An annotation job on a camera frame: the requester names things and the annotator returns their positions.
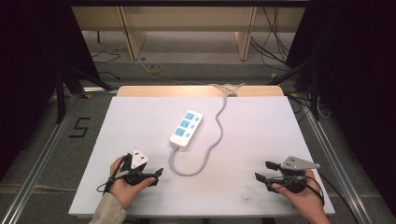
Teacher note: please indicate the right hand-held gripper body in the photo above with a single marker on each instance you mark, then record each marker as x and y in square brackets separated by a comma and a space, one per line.
[295, 163]

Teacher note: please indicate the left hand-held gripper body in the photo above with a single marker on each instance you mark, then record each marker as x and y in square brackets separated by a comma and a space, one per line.
[138, 158]

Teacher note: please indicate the white power strip blue sockets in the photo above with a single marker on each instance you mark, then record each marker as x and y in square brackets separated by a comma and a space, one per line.
[183, 137]

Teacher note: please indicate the person's left hand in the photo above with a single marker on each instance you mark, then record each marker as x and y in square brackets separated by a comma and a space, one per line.
[121, 191]

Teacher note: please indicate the person's right hand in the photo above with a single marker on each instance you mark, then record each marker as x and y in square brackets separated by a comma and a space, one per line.
[306, 202]

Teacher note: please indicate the black stand legs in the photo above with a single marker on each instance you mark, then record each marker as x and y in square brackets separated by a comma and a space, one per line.
[315, 93]
[60, 93]

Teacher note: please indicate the yellow tape roll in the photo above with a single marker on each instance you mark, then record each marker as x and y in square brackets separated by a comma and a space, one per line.
[155, 69]

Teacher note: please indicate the beige wooden shelf unit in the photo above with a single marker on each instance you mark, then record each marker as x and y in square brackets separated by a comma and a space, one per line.
[186, 18]

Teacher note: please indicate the aluminium floor rail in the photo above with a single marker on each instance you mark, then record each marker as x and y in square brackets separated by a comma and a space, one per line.
[37, 161]
[339, 161]

